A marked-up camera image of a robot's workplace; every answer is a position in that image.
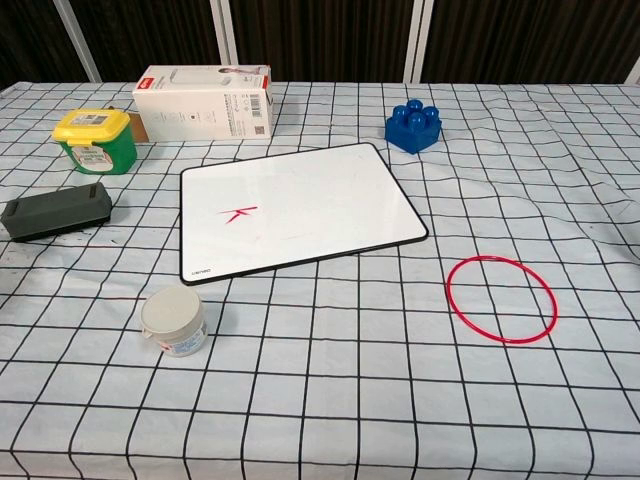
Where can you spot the dark grey whiteboard eraser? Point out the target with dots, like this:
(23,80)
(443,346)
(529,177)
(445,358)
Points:
(55,212)

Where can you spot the blue plastic building block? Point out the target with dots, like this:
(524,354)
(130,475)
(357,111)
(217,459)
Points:
(414,131)

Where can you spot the white black checked tablecloth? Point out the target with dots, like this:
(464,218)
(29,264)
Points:
(350,390)

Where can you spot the small white round jar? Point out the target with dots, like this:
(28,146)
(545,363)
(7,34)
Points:
(172,315)

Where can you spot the white cardboard product box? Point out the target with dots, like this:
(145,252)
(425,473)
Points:
(200,112)

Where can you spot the green tub with yellow lid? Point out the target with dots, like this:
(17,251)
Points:
(100,150)

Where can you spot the white rectangular whiteboard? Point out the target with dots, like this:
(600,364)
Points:
(310,210)

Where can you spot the white double frame post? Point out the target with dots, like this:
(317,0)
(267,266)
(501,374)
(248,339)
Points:
(225,30)

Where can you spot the slanted white frame post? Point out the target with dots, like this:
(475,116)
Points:
(80,45)

